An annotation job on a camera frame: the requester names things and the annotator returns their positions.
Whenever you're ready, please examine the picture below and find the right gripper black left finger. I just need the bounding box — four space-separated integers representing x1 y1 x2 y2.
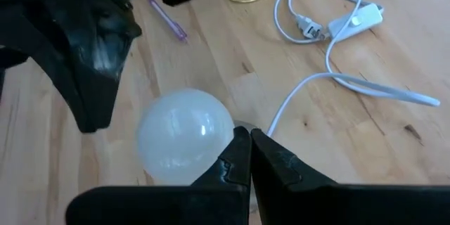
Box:
65 125 252 225

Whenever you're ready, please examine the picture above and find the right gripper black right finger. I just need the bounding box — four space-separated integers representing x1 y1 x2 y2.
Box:
250 128 450 225

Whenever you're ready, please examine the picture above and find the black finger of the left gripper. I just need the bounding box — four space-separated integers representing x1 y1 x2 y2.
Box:
0 3 94 133
70 0 142 133

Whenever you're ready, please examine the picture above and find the white lightbulb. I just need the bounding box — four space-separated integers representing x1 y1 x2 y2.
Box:
136 87 236 186

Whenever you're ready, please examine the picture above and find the purple pen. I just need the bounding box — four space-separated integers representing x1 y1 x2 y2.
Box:
146 0 189 43

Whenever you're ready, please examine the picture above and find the white power cord with switch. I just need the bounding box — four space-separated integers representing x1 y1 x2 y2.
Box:
266 0 441 138

